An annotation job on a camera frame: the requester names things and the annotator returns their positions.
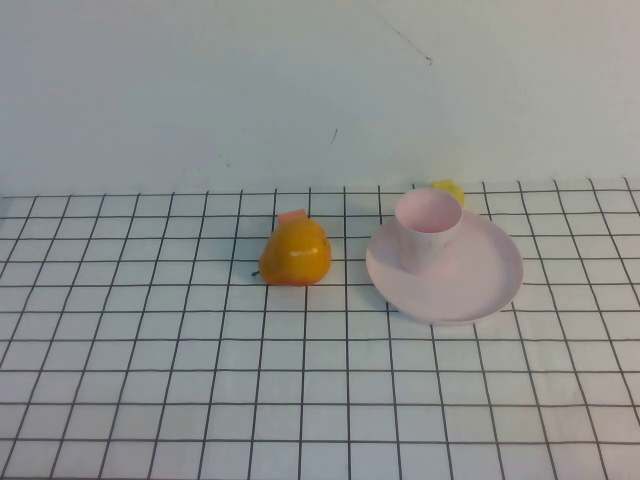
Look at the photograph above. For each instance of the pink plastic plate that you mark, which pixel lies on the pink plastic plate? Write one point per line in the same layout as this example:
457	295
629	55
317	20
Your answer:
480	280

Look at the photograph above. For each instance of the salmon foam block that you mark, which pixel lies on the salmon foam block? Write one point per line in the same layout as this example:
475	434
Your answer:
291	216

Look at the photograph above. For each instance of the pink plastic cup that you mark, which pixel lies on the pink plastic cup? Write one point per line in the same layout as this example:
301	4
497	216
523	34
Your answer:
425	235

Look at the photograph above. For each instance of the white black-grid mat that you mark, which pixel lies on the white black-grid mat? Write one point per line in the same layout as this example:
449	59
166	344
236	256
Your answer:
320	410

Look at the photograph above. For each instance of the yellow foam block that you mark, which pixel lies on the yellow foam block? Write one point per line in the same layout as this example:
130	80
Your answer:
452	189

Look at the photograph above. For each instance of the orange plastic pear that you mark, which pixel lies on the orange plastic pear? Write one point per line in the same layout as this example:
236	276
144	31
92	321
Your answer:
295	252

